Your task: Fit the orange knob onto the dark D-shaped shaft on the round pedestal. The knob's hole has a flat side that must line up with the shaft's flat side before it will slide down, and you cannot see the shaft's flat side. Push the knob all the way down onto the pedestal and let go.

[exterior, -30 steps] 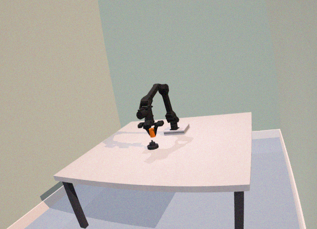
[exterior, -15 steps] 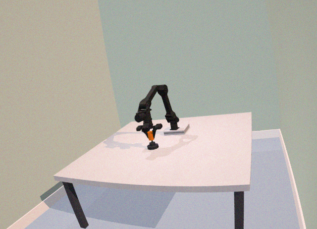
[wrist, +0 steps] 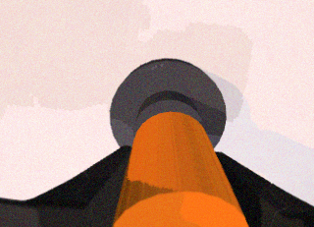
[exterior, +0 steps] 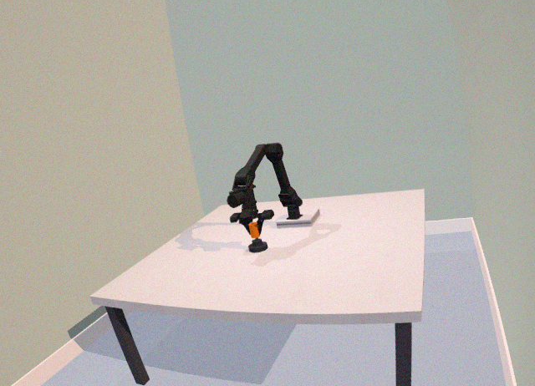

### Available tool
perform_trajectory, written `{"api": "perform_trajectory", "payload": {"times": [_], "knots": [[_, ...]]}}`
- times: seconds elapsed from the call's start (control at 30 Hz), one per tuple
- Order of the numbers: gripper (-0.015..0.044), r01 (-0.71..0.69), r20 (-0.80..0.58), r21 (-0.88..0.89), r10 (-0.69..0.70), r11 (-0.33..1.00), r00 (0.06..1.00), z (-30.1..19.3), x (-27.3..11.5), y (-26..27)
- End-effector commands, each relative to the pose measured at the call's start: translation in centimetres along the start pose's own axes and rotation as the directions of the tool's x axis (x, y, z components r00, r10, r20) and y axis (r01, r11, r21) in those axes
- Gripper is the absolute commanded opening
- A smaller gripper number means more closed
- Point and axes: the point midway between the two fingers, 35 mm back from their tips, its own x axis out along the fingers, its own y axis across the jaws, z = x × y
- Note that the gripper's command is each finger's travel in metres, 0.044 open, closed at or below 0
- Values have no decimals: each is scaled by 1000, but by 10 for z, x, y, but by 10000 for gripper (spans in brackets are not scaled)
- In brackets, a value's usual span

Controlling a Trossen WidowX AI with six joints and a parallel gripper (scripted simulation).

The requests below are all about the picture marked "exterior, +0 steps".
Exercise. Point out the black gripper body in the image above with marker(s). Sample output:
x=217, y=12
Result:
x=266, y=215

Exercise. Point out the orange cylinder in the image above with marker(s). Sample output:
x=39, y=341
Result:
x=253, y=230

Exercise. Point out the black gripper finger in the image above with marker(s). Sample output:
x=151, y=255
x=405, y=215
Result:
x=246, y=225
x=259, y=224

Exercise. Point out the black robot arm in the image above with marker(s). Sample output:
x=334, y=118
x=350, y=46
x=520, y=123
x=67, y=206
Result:
x=246, y=175

